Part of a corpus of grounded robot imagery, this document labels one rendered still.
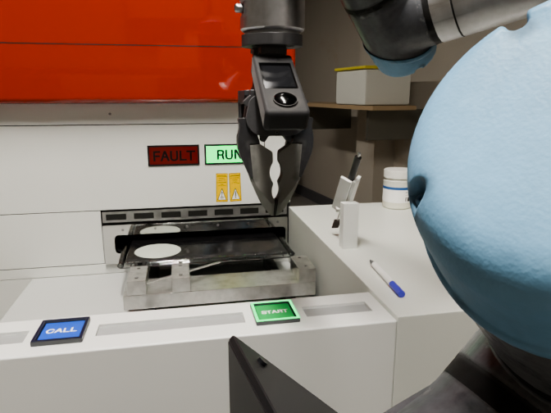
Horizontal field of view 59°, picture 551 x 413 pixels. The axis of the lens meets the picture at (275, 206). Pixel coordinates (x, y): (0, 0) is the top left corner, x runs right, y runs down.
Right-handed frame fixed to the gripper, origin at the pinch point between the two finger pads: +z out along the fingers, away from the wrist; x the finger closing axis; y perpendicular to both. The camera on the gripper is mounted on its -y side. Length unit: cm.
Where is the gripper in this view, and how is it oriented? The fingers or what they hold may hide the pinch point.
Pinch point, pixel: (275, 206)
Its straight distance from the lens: 58.9
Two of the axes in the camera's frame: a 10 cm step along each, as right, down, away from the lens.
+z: 0.0, 9.7, 2.3
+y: -2.0, -2.2, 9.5
